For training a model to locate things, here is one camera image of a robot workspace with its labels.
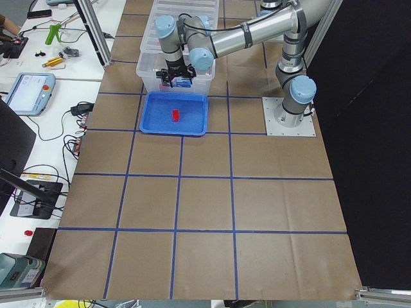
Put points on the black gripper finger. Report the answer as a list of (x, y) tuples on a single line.
[(189, 76), (166, 82)]

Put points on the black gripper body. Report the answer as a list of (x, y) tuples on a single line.
[(174, 68)]

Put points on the red block grasped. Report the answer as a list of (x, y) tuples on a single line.
[(175, 115)]

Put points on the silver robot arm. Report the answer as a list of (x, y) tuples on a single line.
[(190, 45), (272, 5)]

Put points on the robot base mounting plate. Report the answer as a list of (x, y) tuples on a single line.
[(280, 123)]

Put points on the clear plastic storage box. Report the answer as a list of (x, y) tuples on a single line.
[(149, 63)]

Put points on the blue plastic tray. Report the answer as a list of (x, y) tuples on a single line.
[(156, 116)]

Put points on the black power adapter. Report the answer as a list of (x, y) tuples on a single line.
[(82, 108)]

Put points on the brass cylinder tool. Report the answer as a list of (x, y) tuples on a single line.
[(55, 63)]

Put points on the teach pendant tablet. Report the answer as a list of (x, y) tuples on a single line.
[(30, 93)]

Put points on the brown paper table cover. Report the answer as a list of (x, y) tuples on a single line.
[(233, 214)]

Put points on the black smartphone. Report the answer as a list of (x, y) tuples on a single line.
[(39, 14)]

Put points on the black monitor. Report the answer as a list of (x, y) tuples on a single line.
[(17, 141)]

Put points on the aluminium frame post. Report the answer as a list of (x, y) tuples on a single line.
[(93, 28)]

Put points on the green handled tool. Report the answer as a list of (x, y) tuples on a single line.
[(53, 34)]

